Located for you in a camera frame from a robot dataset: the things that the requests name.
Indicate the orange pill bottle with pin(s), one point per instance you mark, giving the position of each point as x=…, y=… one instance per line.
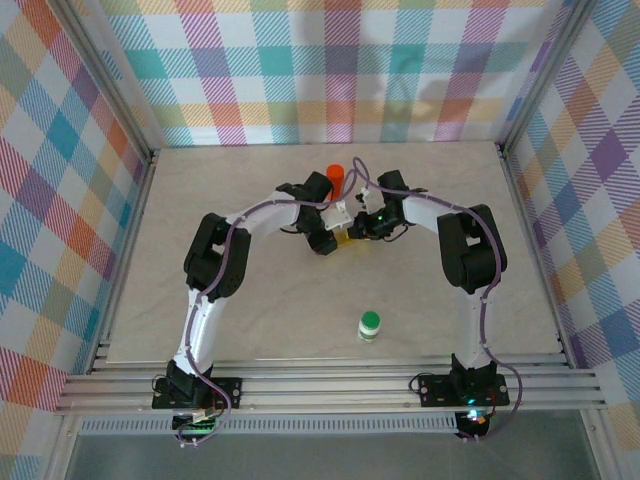
x=335, y=177

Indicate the yellow pill organizer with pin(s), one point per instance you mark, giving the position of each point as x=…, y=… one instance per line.
x=345, y=238

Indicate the white bottle with green cap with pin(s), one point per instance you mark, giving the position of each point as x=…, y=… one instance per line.
x=369, y=325

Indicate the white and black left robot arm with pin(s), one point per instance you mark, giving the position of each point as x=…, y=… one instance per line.
x=200, y=325

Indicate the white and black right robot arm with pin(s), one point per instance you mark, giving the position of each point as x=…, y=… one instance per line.
x=472, y=260

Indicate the black controller board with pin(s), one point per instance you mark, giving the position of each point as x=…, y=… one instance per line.
x=192, y=427
x=472, y=422

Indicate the aluminium side rail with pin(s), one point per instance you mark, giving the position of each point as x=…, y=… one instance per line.
x=537, y=260
x=125, y=260

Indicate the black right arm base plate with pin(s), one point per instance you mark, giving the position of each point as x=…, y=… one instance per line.
x=435, y=390

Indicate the wide aluminium frame rail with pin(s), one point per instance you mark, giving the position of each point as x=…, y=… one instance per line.
x=325, y=390

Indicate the aluminium frame post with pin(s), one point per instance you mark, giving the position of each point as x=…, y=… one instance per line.
x=542, y=75
x=111, y=85

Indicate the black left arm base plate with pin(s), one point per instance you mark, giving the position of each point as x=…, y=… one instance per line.
x=227, y=390

